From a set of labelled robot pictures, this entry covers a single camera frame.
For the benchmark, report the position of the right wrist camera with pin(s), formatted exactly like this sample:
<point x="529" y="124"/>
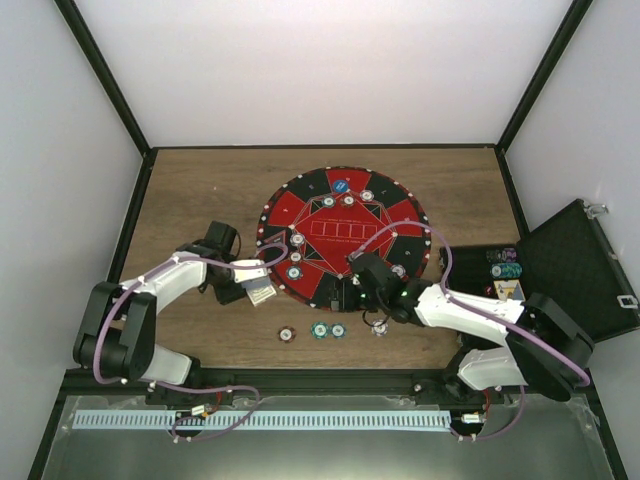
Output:
<point x="380" y="283"/>

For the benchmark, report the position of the black aluminium frame rail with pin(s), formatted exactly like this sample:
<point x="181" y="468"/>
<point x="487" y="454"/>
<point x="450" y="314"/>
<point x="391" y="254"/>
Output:
<point x="298" y="381"/>

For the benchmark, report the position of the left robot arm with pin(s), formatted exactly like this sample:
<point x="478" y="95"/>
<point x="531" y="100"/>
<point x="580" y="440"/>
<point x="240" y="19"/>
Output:
<point x="117" y="335"/>

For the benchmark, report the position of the card deck in case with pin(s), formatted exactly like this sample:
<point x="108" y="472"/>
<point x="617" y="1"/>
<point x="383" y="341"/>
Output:
<point x="509" y="290"/>

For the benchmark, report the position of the teal chip row in case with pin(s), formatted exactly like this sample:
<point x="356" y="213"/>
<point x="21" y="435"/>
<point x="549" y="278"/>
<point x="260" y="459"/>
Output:
<point x="508" y="270"/>

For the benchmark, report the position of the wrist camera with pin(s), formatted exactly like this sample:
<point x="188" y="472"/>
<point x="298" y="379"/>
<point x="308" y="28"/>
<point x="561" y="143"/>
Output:
<point x="248" y="270"/>
<point x="380" y="283"/>

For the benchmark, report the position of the blue round blind button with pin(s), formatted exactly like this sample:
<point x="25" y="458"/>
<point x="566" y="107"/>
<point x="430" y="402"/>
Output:
<point x="340" y="186"/>

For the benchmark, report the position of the teal poker chip stack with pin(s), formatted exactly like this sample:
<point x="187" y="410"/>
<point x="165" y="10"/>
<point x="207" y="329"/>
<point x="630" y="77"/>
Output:
<point x="320" y="330"/>

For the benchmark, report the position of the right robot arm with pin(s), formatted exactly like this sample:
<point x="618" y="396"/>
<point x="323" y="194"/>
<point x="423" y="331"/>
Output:
<point x="532" y="343"/>

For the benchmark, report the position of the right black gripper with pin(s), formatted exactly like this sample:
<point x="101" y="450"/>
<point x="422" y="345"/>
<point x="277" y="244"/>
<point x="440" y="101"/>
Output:
<point x="337" y="286"/>

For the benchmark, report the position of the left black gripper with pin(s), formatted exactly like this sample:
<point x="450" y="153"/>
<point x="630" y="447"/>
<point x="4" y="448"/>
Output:
<point x="226" y="296"/>

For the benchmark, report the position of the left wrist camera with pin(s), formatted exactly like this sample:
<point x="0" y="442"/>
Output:
<point x="248" y="270"/>

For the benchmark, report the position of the brown poker chip stack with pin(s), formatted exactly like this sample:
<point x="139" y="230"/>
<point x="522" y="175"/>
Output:
<point x="286" y="334"/>

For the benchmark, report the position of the round red black poker mat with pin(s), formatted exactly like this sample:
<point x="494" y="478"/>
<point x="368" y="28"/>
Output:
<point x="389" y="226"/>

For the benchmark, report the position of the light blue slotted cable duct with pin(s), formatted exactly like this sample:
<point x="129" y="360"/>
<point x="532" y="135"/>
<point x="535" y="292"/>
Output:
<point x="404" y="420"/>

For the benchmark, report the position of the black poker set case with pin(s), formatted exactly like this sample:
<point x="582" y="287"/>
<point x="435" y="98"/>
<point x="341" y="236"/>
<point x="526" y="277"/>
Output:
<point x="567" y="258"/>

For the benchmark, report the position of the purple white poker chip stack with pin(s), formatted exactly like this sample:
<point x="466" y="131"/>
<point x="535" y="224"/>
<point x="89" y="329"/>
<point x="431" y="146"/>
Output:
<point x="380" y="328"/>

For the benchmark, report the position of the blue playing card deck box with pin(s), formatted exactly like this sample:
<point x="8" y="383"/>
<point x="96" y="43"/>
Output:
<point x="260" y="295"/>

